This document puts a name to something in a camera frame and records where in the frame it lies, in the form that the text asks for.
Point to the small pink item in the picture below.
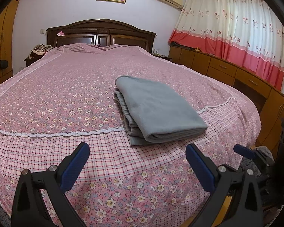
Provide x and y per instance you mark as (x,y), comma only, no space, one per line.
(60,33)

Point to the dark wooden nightstand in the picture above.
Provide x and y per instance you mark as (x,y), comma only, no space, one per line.
(163,57)

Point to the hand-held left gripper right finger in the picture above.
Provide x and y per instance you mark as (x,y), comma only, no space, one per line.
(200,167)

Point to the pink floral bed cover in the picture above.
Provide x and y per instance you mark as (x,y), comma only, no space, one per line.
(73,94)

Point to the wooden window cabinet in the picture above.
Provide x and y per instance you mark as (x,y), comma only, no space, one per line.
(227,68)

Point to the grey pants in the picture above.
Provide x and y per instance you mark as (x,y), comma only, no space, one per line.
(158,108)

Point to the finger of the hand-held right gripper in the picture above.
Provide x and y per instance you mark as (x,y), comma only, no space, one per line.
(245,151)

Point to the wooden wardrobe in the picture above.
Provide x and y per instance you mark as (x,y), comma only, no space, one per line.
(2,40)

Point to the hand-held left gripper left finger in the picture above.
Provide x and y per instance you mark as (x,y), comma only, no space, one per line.
(74,167)

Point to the dark cloth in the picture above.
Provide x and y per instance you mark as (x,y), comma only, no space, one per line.
(182,46)

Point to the small black pouch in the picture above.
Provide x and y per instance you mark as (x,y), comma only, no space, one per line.
(3,64)

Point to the floral cream and red curtain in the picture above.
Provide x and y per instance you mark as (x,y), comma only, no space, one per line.
(234,28)

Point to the grey fluffy cloth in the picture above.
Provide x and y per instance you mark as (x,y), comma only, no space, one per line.
(247,162)

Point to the dark wooden headboard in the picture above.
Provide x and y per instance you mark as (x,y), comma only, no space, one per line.
(101,32)

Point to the pile of clothes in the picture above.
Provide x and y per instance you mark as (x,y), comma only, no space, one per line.
(40,50)

